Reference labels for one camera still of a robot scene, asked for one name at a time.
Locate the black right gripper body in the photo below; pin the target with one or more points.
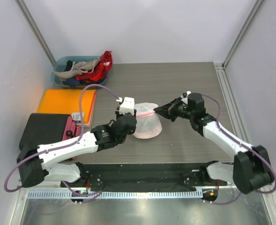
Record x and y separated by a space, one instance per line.
184 111

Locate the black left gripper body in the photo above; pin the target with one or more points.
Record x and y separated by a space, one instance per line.
122 139

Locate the white mesh laundry bag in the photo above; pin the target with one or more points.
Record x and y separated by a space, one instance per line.
148 123

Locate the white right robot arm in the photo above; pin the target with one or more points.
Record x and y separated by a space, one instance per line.
251 168

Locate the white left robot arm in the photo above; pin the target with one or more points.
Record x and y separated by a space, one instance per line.
39 162

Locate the white cup bra in basket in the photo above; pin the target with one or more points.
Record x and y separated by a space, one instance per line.
78 69

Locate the teal plastic laundry basket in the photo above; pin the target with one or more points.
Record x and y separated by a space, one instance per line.
64 64

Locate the bright red garment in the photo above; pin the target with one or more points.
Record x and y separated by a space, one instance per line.
98 70

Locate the black case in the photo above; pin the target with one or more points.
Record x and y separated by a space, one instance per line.
45 128

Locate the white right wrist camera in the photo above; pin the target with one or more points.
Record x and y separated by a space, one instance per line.
184 97

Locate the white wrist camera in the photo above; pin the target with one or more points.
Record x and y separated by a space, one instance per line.
184 97
126 105

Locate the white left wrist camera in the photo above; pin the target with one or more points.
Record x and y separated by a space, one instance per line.
126 105

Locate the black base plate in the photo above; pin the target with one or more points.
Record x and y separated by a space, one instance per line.
144 178

